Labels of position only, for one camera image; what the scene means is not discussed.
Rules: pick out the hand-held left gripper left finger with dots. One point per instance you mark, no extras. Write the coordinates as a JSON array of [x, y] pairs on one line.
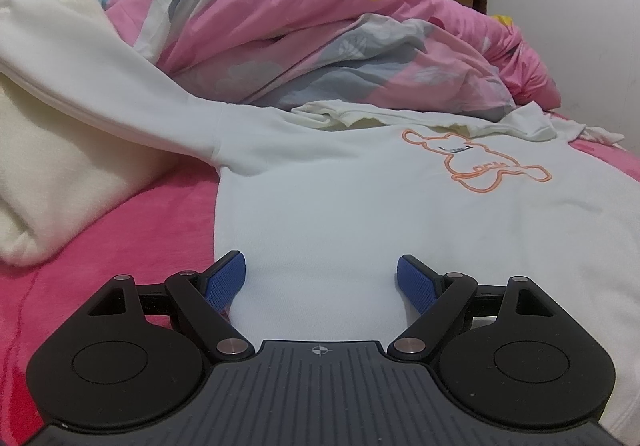
[[227, 278]]

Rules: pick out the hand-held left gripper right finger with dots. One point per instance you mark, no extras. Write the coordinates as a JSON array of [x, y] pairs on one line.
[[417, 283]]

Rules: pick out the white sweatshirt orange bear outline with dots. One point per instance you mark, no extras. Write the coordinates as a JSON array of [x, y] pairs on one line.
[[325, 186]]

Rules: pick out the cream knit cloth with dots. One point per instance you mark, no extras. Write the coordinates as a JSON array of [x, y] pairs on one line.
[[60, 176]]

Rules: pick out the pink patterned quilt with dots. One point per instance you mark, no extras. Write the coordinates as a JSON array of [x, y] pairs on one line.
[[310, 1]]

